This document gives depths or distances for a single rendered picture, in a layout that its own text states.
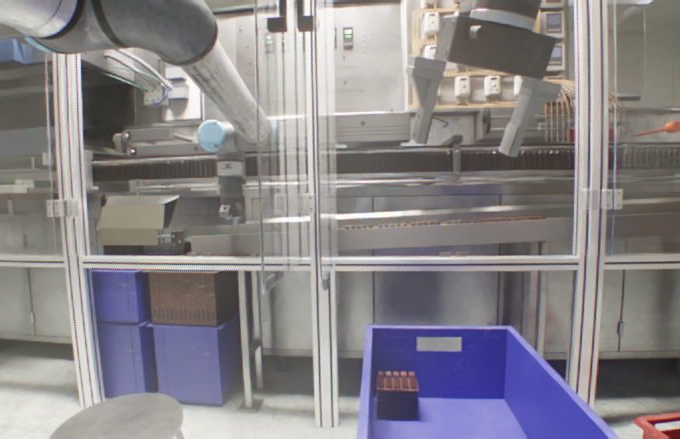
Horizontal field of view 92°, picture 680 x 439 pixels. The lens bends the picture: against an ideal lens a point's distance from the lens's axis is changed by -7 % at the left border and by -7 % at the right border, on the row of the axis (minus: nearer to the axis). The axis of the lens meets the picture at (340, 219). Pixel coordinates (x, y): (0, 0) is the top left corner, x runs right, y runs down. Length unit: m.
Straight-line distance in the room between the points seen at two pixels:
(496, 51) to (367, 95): 1.30
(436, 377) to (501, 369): 0.18
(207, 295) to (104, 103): 1.27
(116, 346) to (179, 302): 0.33
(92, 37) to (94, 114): 1.63
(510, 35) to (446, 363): 0.84
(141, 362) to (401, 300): 1.05
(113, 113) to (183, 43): 1.59
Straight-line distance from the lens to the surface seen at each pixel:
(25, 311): 2.32
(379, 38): 1.83
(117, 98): 2.20
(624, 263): 1.38
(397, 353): 1.05
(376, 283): 1.49
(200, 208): 1.91
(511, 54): 0.49
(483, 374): 1.12
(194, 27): 0.64
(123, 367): 1.68
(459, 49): 0.46
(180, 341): 1.50
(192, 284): 1.41
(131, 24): 0.62
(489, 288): 1.56
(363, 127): 1.32
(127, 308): 1.57
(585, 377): 1.44
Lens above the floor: 0.80
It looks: 4 degrees down
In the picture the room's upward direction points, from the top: 1 degrees counter-clockwise
